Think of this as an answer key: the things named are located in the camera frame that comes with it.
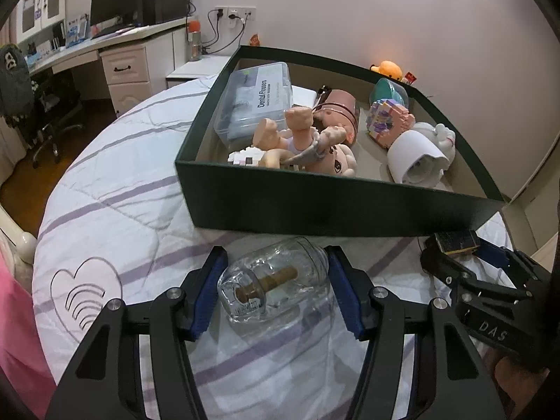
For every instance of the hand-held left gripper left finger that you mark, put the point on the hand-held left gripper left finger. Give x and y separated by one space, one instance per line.
205 297

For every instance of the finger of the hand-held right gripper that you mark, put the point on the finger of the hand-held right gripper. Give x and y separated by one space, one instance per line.
520 264
442 267

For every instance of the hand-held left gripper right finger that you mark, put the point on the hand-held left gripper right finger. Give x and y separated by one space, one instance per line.
345 297

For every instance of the clear glass bottle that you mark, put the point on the clear glass bottle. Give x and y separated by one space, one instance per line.
280 267

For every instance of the dark green storage box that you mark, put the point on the dark green storage box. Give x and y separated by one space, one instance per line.
306 201

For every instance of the white figurine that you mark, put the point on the white figurine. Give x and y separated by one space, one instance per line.
444 140

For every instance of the pink building block toy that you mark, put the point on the pink building block toy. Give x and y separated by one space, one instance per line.
389 122

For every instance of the baby doll figure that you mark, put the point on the baby doll figure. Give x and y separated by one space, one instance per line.
302 127

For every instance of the teal translucent container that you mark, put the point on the teal translucent container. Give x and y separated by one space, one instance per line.
387 89

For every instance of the brown jar rose gold lid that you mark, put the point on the brown jar rose gold lid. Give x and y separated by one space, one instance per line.
343 109

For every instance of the clear plastic floss box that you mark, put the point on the clear plastic floss box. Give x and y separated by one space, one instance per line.
245 105

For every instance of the white charger adapter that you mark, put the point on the white charger adapter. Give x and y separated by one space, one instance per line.
304 96

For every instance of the person's right hand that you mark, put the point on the person's right hand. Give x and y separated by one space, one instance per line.
520 378

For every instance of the white cylindrical cup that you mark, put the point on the white cylindrical cup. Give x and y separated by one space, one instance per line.
411 153

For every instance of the white brick block model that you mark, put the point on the white brick block model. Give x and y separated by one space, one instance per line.
245 157

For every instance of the red tag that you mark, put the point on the red tag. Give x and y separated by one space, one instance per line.
410 78

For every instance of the pink cloth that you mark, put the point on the pink cloth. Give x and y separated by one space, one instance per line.
19 350

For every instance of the orange plush toy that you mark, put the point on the orange plush toy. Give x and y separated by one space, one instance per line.
389 70

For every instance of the white nightstand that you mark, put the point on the white nightstand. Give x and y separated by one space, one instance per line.
197 68

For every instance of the white drawer cabinet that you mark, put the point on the white drawer cabinet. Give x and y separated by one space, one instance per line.
127 78

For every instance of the black office chair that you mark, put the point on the black office chair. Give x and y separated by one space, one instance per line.
52 105

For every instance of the water bottle orange cap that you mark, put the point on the water bottle orange cap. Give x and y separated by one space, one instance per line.
194 39

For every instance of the orange snack bag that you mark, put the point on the orange snack bag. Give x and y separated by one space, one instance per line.
255 40

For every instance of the white desk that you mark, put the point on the white desk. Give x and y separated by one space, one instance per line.
140 34

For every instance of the grey fuzzy chair cover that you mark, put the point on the grey fuzzy chair cover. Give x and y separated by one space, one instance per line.
15 83

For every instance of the blue white packaging box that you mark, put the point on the blue white packaging box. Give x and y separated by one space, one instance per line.
76 30

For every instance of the white hutch cabinet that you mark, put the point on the white hutch cabinet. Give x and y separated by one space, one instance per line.
41 4

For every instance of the white bed post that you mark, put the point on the white bed post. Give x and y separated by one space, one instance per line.
24 243

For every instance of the white wall outlet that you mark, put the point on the white wall outlet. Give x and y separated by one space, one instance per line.
248 12

